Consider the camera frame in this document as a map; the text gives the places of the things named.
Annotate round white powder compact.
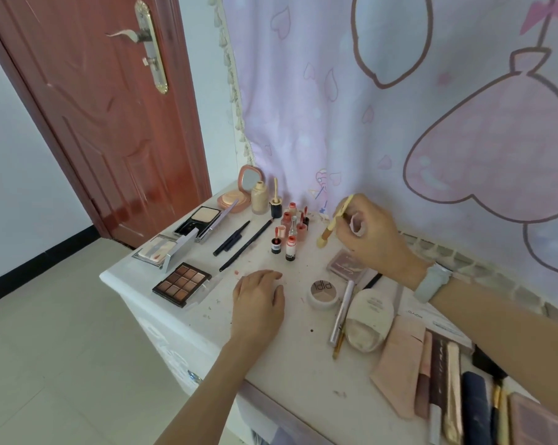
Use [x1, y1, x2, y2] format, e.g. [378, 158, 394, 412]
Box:
[306, 278, 339, 311]

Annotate brass door handle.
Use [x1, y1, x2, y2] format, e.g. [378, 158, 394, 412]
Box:
[106, 0, 170, 96]

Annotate brown wooden door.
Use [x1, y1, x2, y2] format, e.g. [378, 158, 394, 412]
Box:
[0, 0, 213, 248]

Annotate lilac cartoon cloth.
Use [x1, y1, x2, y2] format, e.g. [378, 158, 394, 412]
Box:
[209, 0, 558, 316]

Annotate beige foundation bottle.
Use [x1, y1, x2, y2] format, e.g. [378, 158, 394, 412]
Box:
[250, 180, 268, 215]

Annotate black foundation bottle cap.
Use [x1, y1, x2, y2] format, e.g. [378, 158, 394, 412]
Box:
[269, 177, 283, 219]

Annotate cream gold tube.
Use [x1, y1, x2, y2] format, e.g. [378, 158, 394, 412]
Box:
[443, 341, 464, 445]

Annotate white table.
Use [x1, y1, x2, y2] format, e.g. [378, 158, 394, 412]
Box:
[99, 194, 558, 445]

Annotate pink cushion compact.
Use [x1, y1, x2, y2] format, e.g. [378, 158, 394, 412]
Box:
[216, 165, 266, 214]

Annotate pink four-pan eyeshadow palette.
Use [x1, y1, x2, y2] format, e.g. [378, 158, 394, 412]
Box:
[508, 392, 558, 445]

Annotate white smartwatch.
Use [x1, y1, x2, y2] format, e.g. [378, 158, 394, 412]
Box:
[413, 262, 454, 304]

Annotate paper instruction sheet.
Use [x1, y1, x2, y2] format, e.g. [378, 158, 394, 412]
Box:
[397, 284, 474, 355]

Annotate white oval compact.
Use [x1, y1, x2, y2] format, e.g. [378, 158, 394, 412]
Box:
[345, 288, 396, 353]

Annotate silver mascara tube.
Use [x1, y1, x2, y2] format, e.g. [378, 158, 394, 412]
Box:
[329, 280, 355, 346]

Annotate dark grey palette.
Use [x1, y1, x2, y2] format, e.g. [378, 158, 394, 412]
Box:
[173, 198, 241, 244]

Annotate person's right forearm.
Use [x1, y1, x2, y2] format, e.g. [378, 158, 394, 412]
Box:
[429, 278, 558, 415]

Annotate silver square palette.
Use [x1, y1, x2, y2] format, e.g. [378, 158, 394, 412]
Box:
[131, 228, 199, 272]

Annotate small red blush palette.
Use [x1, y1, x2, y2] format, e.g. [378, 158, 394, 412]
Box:
[326, 250, 368, 281]

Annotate wooden drawer lilac front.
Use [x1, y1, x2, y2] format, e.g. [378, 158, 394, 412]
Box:
[234, 382, 335, 445]

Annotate yellow handled makeup brush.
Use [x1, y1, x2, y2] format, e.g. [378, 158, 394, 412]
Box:
[317, 194, 355, 250]

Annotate person's right hand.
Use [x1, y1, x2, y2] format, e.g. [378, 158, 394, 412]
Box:
[332, 193, 430, 290]

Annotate navy lipstick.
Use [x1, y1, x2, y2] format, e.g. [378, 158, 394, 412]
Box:
[460, 371, 493, 445]

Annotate orange brown eyeshadow palette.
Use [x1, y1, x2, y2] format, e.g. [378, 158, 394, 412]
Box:
[151, 262, 224, 309]

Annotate person's left hand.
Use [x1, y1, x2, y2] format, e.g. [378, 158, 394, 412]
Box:
[225, 269, 285, 355]

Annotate black eyeliner pencil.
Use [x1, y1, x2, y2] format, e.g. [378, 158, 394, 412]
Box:
[218, 219, 274, 273]

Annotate black eyeliner pencils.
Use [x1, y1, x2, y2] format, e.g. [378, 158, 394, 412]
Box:
[212, 221, 251, 257]

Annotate person's left forearm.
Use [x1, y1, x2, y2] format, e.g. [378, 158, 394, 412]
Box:
[153, 340, 261, 445]

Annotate dark foundation box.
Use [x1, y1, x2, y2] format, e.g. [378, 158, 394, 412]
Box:
[472, 345, 509, 381]

